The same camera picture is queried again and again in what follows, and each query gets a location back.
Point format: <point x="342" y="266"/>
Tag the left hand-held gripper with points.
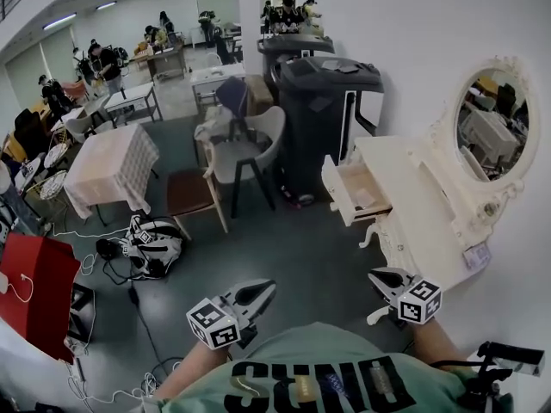
<point x="213" y="323"/>

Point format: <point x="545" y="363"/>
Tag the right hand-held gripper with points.
<point x="419" y="303"/>

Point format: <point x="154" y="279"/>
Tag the cream white drawer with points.
<point x="344" y="183"/>

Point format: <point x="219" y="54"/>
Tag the person's right forearm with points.
<point x="439" y="344"/>

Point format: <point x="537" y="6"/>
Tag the person's left forearm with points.
<point x="193" y="366"/>

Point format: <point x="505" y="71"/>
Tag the cream white dressing table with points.
<point x="413" y="196"/>

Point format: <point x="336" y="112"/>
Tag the person's green printed shirt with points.
<point x="301" y="359"/>

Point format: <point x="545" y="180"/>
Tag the small label card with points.
<point x="477" y="256"/>

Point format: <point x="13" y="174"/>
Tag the white and black backpack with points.
<point x="152" y="248"/>

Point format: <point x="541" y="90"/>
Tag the wooden chair with brown seat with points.
<point x="191" y="189"/>

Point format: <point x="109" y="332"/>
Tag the grey armchair with black legs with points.
<point x="254" y="149"/>

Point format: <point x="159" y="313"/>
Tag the beige cloth bundle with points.
<point x="213" y="125"/>

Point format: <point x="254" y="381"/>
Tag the large black wheeled bin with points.
<point x="314" y="118"/>
<point x="284" y="45"/>

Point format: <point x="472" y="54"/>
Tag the oval mirror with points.
<point x="493" y="123"/>

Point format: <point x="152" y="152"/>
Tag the white power strip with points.
<point x="76" y="361"/>

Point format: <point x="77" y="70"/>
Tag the cardboard box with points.
<point x="259" y="95"/>

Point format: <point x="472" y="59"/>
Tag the table with white cloth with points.
<point x="112" y="162"/>

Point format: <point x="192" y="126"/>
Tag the dark blue chair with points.
<point x="231" y="95"/>

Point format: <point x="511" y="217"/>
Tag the red box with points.
<point x="34" y="286"/>

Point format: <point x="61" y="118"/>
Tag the white desk with black legs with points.
<point x="131" y="97"/>

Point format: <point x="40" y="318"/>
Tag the white shell chair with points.
<point x="79" y="126"/>

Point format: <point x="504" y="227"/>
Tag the wooden table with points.
<point x="161" y="60"/>

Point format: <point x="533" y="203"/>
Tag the black office chair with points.
<point x="26" y="129"/>

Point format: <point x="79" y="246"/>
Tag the ceiling strip light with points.
<point x="106" y="5"/>
<point x="59" y="22"/>

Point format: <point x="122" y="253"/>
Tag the black tripod with camera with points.
<point x="490" y="381"/>

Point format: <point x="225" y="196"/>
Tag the black open frame box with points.
<point x="84" y="308"/>

